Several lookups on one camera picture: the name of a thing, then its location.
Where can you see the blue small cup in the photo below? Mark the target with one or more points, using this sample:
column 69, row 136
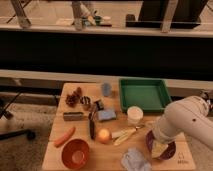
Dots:
column 106, row 89

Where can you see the red bowl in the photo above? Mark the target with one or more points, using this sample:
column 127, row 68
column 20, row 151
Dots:
column 75, row 154

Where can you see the light blue towel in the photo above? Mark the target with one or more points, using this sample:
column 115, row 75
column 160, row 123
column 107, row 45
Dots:
column 134, row 160

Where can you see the purple bowl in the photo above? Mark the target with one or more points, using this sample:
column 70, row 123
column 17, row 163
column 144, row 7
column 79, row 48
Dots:
column 167, row 154

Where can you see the black office chair base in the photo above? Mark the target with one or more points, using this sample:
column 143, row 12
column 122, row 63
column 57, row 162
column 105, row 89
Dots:
column 30, row 135

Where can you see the blue sponge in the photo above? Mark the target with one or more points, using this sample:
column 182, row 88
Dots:
column 106, row 115

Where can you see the small black box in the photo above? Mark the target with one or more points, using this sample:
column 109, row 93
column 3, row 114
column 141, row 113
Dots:
column 99, row 104

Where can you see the black handled knife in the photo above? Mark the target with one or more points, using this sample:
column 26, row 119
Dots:
column 92, row 123

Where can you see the orange carrot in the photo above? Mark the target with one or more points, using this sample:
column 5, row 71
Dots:
column 63, row 139

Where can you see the metal spoon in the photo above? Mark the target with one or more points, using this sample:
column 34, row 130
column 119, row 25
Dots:
column 146, row 125

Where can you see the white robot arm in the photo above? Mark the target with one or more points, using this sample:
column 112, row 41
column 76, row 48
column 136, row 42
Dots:
column 188, row 115

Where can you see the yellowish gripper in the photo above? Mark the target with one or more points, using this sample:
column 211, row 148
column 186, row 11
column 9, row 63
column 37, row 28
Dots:
column 157, row 149

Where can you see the white lidded jar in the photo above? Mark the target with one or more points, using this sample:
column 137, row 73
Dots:
column 134, row 115

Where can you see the green plastic tray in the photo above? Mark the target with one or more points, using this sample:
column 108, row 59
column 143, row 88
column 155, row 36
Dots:
column 151, row 95

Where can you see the brown pine cones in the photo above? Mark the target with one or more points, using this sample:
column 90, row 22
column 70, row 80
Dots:
column 73, row 99

